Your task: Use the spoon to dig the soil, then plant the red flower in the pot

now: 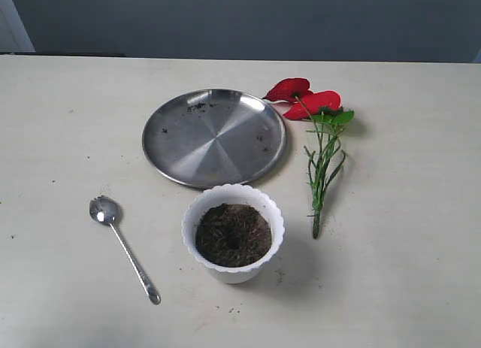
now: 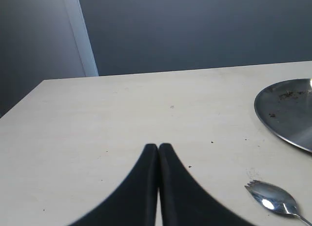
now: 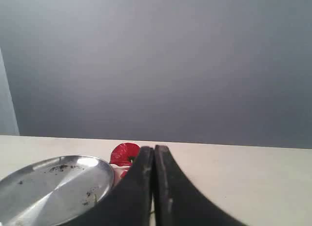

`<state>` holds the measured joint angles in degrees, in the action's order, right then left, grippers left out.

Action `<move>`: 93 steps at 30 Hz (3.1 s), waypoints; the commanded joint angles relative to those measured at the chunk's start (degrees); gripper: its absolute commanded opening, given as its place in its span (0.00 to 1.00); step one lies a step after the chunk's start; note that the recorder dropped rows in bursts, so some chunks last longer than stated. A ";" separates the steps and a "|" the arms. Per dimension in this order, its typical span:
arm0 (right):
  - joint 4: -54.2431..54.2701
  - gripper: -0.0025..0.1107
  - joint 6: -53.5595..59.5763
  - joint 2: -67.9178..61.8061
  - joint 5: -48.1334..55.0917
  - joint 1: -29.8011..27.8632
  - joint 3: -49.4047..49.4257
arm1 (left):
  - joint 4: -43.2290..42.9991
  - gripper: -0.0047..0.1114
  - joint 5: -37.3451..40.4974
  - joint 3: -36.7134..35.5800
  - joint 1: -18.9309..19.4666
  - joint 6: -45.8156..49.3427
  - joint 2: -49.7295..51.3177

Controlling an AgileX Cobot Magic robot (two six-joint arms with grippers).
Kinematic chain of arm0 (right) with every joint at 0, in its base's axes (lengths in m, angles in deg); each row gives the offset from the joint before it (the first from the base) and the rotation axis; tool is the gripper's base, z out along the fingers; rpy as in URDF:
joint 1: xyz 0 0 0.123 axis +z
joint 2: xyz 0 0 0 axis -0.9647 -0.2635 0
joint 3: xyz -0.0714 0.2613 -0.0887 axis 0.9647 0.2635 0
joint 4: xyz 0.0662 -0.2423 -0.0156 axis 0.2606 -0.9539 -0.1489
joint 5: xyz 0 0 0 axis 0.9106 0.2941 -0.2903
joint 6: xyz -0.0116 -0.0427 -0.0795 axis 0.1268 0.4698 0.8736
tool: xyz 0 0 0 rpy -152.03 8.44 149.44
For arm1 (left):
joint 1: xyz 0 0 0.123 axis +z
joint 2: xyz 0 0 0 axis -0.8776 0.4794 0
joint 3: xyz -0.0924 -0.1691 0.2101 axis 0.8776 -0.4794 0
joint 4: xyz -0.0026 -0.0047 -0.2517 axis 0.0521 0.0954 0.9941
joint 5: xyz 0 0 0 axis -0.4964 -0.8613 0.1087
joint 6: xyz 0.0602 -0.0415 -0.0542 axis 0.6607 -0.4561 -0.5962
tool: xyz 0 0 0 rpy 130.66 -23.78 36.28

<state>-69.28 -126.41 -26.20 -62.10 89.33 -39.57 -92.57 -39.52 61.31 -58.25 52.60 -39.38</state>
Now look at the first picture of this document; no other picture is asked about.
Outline white scalloped flower pot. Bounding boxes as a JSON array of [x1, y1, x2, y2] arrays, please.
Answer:
[[181, 183, 285, 284]]

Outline red artificial flower green stem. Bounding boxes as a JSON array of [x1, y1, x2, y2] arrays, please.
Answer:
[[264, 77, 355, 239]]

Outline round stainless steel plate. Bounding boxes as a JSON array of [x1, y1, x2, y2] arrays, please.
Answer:
[[142, 89, 287, 189]]

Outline silver metal spoon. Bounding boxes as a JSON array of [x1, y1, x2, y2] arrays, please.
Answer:
[[89, 195, 161, 305]]

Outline dark brown soil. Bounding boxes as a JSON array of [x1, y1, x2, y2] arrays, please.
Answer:
[[195, 204, 272, 268]]

